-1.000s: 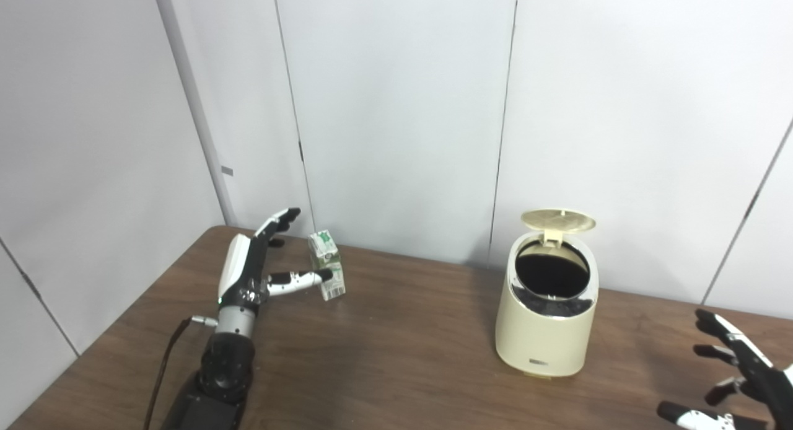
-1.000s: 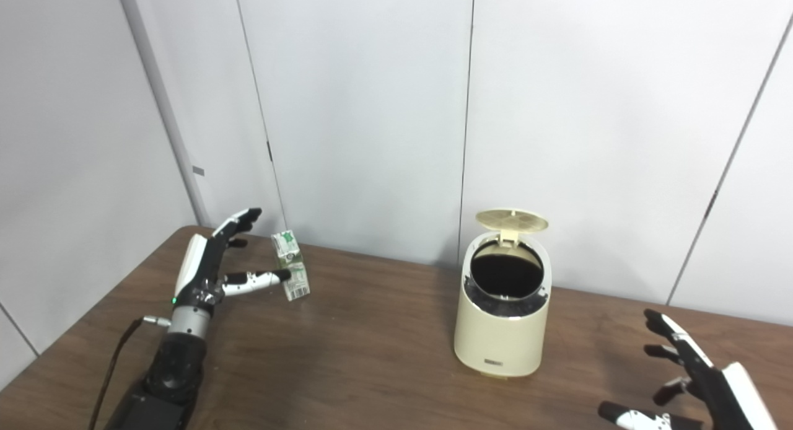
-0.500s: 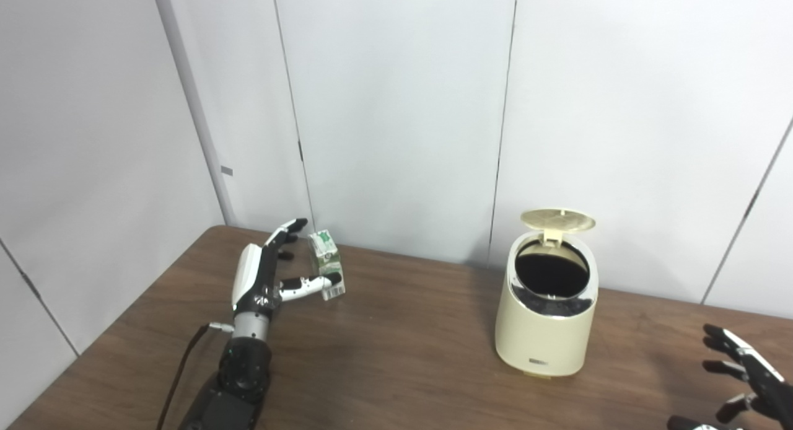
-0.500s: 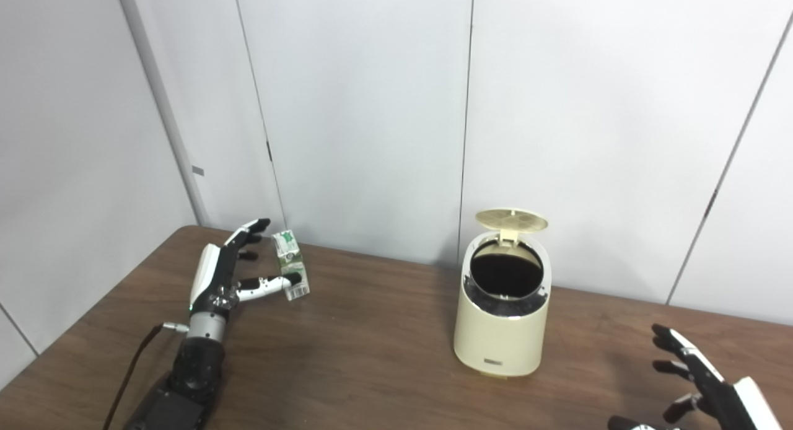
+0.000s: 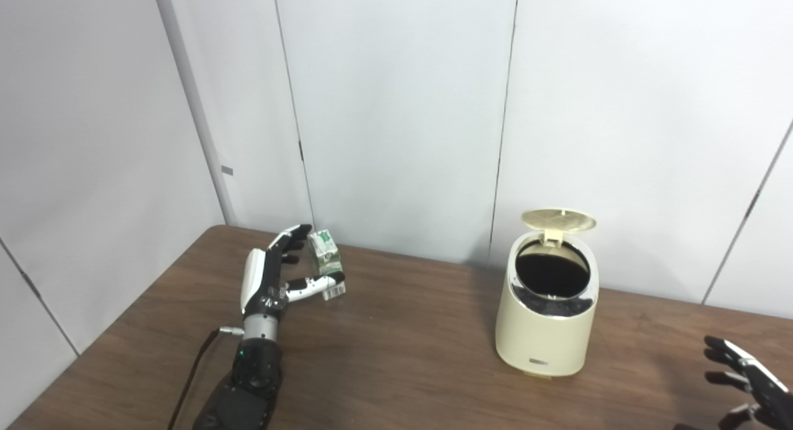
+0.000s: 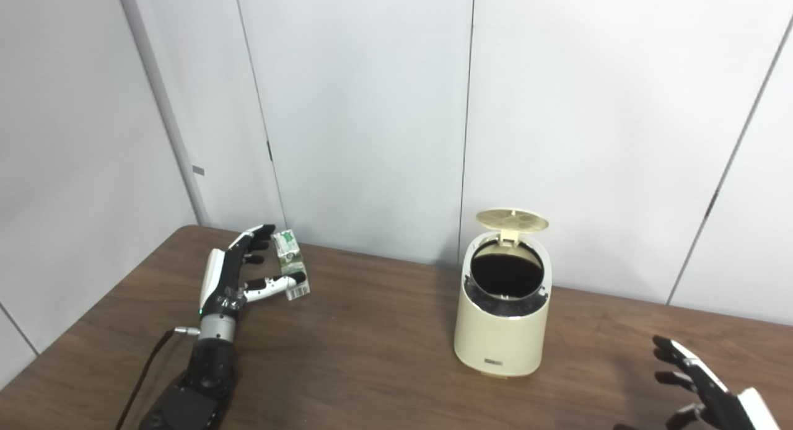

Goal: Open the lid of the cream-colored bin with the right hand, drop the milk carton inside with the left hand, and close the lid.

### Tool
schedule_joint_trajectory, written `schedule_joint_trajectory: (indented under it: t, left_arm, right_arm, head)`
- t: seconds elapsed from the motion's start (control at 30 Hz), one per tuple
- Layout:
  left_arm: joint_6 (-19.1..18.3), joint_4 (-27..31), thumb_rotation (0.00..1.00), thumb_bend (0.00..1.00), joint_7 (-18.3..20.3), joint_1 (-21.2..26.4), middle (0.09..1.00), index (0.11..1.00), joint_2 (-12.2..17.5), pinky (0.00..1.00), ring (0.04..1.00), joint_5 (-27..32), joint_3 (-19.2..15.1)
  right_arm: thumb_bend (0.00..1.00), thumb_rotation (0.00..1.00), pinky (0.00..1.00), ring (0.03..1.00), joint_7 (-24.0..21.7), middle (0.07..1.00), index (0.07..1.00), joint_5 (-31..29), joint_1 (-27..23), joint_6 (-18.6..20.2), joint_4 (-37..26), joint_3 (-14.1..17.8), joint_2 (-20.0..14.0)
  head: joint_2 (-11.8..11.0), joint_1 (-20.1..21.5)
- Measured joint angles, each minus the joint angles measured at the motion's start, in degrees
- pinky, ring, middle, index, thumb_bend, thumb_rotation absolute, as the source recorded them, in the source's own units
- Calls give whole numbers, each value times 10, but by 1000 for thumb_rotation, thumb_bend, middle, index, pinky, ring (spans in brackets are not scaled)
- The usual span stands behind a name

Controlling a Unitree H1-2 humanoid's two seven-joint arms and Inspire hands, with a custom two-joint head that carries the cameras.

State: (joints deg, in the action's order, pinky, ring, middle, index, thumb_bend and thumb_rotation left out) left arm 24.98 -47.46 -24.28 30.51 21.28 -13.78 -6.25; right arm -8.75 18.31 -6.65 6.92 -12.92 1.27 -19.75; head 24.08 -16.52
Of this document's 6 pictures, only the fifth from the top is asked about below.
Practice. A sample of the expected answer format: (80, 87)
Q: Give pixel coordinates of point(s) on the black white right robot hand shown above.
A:
(771, 399)

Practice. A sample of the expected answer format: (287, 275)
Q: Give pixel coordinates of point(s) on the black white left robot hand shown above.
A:
(263, 287)

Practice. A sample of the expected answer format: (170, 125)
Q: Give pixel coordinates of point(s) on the green white milk carton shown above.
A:
(325, 250)

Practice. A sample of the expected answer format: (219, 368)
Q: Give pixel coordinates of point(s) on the cream round bin lid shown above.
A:
(557, 219)

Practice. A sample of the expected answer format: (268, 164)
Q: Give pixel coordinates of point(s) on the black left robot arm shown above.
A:
(254, 374)

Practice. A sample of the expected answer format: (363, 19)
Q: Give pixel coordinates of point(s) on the cream-colored bin body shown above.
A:
(545, 337)

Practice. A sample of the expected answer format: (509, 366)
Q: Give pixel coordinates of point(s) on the white wall corner post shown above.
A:
(192, 101)

